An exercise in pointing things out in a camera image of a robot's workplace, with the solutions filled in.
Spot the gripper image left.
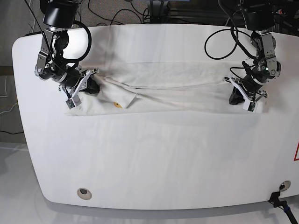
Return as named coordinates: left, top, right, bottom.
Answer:
left=59, top=69, right=100, bottom=99

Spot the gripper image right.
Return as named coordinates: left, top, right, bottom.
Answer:
left=224, top=75, right=268, bottom=105

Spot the white printed T-shirt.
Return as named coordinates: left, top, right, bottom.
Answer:
left=64, top=61, right=268, bottom=117

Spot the red triangle sticker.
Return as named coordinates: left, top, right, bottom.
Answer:
left=293, top=143, right=299, bottom=161

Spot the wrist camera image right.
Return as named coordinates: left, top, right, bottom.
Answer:
left=243, top=100, right=258, bottom=112

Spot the right table cable grommet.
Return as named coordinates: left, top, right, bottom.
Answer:
left=278, top=180, right=291, bottom=192

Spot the table cable grommet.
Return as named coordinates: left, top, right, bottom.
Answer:
left=77, top=188, right=92, bottom=200
left=278, top=180, right=291, bottom=192

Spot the white floor cable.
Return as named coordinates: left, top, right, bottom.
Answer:
left=28, top=0, right=37, bottom=33

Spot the aluminium frame stand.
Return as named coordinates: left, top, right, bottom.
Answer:
left=146, top=0, right=170, bottom=24

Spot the left table cable grommet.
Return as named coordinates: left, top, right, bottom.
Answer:
left=77, top=188, right=92, bottom=200

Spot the black clamp with cable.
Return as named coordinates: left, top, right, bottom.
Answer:
left=268, top=191, right=298, bottom=224

